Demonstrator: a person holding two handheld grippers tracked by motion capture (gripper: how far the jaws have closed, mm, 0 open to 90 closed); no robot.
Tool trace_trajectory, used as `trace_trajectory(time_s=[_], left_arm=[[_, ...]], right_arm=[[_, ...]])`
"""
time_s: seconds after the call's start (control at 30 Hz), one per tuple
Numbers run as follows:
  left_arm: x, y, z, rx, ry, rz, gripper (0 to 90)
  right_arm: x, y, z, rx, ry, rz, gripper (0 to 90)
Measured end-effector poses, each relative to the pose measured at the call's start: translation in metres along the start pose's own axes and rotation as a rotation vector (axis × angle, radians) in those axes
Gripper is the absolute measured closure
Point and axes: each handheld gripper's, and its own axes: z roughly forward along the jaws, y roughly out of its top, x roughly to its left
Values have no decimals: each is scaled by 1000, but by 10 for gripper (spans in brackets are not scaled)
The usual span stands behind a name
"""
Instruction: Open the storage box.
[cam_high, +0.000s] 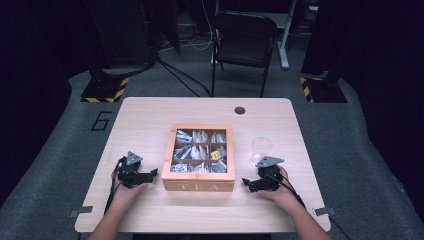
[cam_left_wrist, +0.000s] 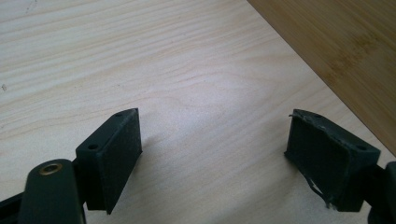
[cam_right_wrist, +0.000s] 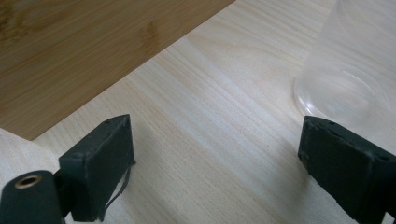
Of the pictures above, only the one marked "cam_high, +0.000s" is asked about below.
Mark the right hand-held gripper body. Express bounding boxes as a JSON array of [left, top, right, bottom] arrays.
[[254, 155, 286, 192]]

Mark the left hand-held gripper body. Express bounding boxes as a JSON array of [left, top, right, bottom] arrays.
[[116, 150, 152, 189]]

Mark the wooden tea box glass lid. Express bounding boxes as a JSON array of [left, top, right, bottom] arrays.
[[161, 123, 236, 193]]

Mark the person's left hand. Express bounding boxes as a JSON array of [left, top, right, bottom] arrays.
[[111, 182, 150, 210]]

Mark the person's right hand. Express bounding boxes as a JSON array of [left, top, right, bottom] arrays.
[[256, 164, 302, 214]]

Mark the grey tape piece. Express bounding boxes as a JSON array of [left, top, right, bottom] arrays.
[[68, 205, 94, 219], [312, 206, 337, 217]]

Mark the black yellow striped stand base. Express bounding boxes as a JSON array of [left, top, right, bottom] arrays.
[[80, 75, 130, 104], [298, 76, 348, 104]]

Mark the white desk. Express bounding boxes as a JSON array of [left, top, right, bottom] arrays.
[[259, 0, 319, 71]]

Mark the black folding chair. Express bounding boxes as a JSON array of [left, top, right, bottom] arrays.
[[210, 10, 279, 98]]

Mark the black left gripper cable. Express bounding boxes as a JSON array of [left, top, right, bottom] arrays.
[[103, 159, 124, 215]]

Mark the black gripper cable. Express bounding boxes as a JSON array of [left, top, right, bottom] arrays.
[[275, 173, 353, 240], [103, 159, 124, 215]]

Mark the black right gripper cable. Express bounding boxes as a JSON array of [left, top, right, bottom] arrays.
[[275, 173, 353, 240]]

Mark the black floor cable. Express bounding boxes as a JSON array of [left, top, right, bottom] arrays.
[[155, 57, 212, 98]]

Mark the white floor cable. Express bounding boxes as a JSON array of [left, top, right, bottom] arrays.
[[159, 0, 221, 53]]

